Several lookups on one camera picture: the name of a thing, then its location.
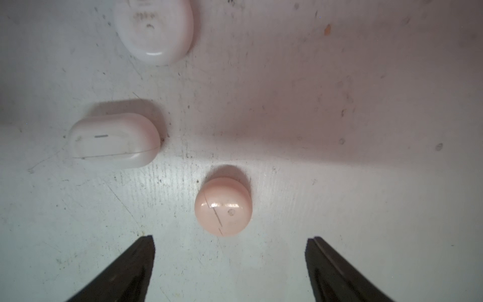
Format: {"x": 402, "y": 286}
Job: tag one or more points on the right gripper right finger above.
{"x": 333, "y": 278}

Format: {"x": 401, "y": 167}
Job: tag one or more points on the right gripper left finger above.
{"x": 125, "y": 279}

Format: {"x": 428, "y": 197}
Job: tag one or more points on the pink earphone case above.
{"x": 223, "y": 207}

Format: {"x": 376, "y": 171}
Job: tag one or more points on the white oblong earphone case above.
{"x": 120, "y": 141}

